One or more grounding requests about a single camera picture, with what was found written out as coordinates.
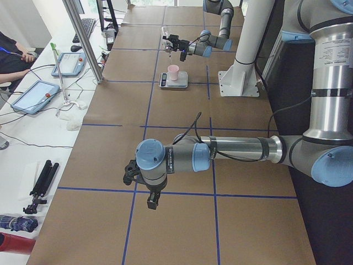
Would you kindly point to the black keyboard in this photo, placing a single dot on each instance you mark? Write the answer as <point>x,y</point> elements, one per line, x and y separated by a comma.
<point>88,25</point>

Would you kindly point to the pink plastic cup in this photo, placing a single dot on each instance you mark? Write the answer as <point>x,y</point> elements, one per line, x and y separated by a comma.
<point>173,72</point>

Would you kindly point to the black folded tripod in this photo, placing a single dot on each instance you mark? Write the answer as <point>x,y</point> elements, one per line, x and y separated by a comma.
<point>41,187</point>

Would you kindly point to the seated person in black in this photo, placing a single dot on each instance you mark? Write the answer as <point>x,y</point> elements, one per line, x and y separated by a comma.
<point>15,62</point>

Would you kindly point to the clear glass sauce bottle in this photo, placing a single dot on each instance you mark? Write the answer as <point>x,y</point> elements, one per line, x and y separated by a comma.
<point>166,43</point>

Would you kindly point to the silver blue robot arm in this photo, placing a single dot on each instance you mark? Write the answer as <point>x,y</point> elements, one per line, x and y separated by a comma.
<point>203,45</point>
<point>323,152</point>

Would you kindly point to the blue folded umbrella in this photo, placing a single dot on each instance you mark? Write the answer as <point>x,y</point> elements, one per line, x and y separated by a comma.
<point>18,223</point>

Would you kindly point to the silver digital kitchen scale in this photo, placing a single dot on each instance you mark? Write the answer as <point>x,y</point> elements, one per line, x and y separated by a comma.
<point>166,82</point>

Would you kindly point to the far blue teach pendant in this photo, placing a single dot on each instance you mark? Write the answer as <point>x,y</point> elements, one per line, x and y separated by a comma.
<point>71,63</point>

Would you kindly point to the blue teach pendant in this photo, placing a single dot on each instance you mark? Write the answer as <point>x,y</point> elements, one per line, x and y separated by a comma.
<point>35,97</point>
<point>71,63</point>

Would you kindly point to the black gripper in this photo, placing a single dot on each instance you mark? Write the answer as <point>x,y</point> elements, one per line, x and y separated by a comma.
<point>182,43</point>
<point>155,189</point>

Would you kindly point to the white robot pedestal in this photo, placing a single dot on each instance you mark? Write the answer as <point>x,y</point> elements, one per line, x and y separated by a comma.
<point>240,79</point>

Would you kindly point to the crumpled white tissue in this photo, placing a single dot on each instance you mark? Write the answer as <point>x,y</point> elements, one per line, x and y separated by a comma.
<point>74,124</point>

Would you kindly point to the metal grabber stick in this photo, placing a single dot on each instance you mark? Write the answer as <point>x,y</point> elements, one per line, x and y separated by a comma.
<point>55,53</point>

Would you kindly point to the red bottle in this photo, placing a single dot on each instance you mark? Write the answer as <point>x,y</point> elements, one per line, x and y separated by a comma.
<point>16,244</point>

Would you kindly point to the aluminium frame post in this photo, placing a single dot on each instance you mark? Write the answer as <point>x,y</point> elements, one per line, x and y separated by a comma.
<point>87,48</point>

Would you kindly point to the near blue teach pendant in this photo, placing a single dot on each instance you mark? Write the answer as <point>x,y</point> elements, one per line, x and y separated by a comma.
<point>35,97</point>

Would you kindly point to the brown paper table cover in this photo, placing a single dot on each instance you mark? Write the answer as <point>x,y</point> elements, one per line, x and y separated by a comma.
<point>233,213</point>

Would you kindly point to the black computer mouse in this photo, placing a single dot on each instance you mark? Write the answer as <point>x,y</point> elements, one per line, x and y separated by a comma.
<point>75,48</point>

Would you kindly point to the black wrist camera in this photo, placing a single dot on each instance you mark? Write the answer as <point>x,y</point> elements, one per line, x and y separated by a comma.
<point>183,55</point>
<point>132,173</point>

